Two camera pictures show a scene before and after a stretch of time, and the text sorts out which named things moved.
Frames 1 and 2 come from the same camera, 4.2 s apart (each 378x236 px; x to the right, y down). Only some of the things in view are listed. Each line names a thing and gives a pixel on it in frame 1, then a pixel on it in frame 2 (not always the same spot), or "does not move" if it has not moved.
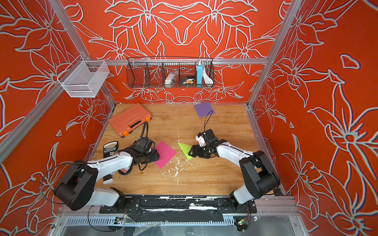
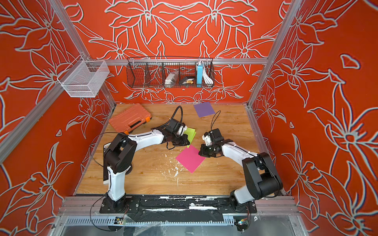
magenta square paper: x=166 y=153 to x=190 y=159
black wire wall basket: x=170 y=72 does not move
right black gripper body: x=202 y=152 does not move
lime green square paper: x=186 y=148 to x=190 y=133
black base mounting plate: x=177 y=208 does not move
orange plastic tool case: x=124 y=122 does not move
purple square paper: x=203 y=109 does not move
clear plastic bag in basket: x=171 y=77 does not move
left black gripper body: x=150 y=157 to x=179 y=140
